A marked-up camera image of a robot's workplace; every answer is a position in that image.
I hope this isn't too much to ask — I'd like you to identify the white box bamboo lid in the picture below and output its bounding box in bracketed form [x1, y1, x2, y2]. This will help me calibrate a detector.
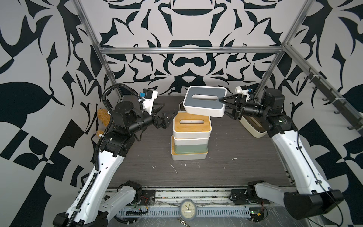
[173, 112, 212, 139]
[171, 137, 209, 161]
[172, 136, 209, 146]

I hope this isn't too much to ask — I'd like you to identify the white box grey lid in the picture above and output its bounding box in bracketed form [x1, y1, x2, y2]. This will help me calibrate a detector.
[183, 86, 227, 118]

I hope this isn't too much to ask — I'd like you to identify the green tissue box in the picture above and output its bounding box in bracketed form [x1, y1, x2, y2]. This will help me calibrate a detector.
[175, 144, 208, 154]

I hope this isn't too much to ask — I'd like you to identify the white box bamboo lid front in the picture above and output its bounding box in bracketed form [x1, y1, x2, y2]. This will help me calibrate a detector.
[171, 137, 209, 161]

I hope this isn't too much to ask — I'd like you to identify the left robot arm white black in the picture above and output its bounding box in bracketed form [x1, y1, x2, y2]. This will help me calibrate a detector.
[53, 101, 178, 227]

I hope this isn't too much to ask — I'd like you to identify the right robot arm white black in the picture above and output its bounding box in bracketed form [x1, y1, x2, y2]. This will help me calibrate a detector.
[219, 89, 344, 220]

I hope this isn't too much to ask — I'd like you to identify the cream box dark clear lid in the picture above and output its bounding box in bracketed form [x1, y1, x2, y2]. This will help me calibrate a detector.
[179, 102, 186, 112]

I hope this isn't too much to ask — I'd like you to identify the brown plush bunny toy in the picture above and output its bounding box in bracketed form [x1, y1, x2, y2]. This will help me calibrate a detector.
[96, 108, 111, 138]

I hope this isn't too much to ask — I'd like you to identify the cream box dark lid right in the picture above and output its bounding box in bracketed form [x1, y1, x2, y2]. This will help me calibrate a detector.
[239, 116, 267, 138]

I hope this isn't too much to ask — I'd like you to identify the round analog clock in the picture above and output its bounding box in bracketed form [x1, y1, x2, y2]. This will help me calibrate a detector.
[179, 199, 198, 222]

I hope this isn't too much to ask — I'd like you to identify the green circuit board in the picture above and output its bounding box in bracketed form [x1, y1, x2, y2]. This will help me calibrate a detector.
[248, 208, 266, 223]

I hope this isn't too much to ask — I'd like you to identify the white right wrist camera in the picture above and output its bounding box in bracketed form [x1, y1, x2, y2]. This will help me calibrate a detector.
[235, 86, 253, 101]

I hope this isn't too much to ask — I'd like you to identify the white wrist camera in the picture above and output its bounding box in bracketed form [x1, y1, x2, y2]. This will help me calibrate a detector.
[235, 86, 253, 101]
[140, 89, 158, 115]

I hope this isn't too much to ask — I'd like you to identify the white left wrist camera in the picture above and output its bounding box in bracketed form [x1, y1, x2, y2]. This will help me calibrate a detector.
[140, 89, 158, 115]

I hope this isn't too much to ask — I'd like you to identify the black wall hook rack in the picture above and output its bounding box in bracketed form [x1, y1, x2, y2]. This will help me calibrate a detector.
[304, 67, 363, 137]

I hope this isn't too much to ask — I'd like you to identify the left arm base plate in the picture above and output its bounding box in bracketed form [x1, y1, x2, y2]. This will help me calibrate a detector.
[137, 190, 156, 206]

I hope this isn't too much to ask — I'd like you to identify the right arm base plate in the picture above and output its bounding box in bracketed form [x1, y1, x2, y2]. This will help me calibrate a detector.
[229, 187, 271, 205]

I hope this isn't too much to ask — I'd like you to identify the white slotted cable duct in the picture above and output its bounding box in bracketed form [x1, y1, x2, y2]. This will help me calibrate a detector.
[116, 207, 251, 218]

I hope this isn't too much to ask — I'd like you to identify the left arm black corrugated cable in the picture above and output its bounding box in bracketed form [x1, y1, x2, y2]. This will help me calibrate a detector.
[65, 83, 141, 227]

